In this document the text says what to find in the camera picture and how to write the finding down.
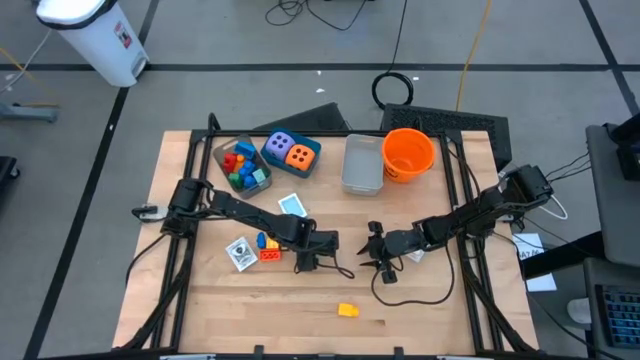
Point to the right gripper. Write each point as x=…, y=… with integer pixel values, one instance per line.
x=384, y=272

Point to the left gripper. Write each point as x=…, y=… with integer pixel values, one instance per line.
x=320, y=247

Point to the yellow stud brick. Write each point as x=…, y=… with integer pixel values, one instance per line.
x=272, y=244

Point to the yellow large toy block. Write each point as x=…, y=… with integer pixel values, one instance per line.
x=348, y=310

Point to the orange foam die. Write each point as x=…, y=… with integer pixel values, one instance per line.
x=300, y=157

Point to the pale cyan brick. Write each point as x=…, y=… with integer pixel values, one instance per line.
x=259, y=175

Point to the light blue large block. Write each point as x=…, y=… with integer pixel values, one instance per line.
x=248, y=169

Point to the green large toy block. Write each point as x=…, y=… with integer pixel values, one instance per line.
x=235, y=181

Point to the purple foam die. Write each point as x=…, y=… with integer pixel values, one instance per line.
x=279, y=145

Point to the orange large toy block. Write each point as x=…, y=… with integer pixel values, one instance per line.
x=240, y=163

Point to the blue large toy block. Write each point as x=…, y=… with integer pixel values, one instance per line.
x=245, y=149

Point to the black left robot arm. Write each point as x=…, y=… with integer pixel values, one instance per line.
x=250, y=215

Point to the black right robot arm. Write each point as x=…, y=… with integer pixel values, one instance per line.
x=475, y=215

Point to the orange-red flat brick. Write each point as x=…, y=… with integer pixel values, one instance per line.
x=270, y=255

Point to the blue small brick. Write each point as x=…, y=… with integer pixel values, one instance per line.
x=261, y=241

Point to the white playing card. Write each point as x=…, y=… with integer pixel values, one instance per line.
x=241, y=254

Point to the light grey plastic bin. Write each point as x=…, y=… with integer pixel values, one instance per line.
x=362, y=167

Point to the teal plastic bin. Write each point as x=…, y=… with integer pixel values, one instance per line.
x=310, y=150

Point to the black table edge clip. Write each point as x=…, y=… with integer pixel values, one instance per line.
x=398, y=353
x=258, y=351

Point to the orange pumpkin bucket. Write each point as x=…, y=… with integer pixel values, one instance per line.
x=407, y=155

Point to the dark flat panel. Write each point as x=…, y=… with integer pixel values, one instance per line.
x=320, y=117

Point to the silver aluminium extrusion bar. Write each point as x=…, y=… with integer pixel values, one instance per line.
x=187, y=357
x=457, y=357

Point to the smoky transparent plastic bin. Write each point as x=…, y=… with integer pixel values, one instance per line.
x=220, y=155

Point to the white paper sheet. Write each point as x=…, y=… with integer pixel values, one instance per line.
x=527, y=245
x=541, y=282

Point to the black perforated panel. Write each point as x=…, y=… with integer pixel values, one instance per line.
x=480, y=125

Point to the white computer mouse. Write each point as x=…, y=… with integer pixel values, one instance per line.
x=580, y=311

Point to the dark desk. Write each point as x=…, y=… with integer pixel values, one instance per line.
x=595, y=280

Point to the grey desk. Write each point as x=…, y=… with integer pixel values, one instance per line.
x=615, y=220

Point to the black keyboard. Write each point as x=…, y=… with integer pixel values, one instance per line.
x=620, y=315

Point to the black equipment box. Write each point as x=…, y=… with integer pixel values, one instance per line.
x=627, y=150

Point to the white trash can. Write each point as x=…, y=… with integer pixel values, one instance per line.
x=95, y=45

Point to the grey floor stand base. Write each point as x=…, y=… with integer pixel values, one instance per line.
x=30, y=114

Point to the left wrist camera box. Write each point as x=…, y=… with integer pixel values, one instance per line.
x=300, y=232

